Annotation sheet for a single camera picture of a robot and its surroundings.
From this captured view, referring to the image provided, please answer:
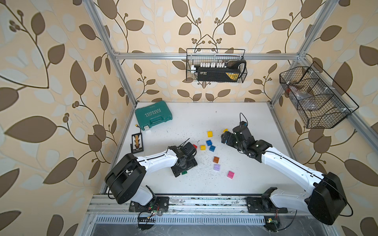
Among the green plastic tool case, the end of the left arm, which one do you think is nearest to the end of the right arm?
the end of the left arm

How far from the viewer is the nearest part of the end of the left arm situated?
64cm

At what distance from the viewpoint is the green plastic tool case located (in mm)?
1062

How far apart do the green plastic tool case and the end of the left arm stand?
1.30 ft
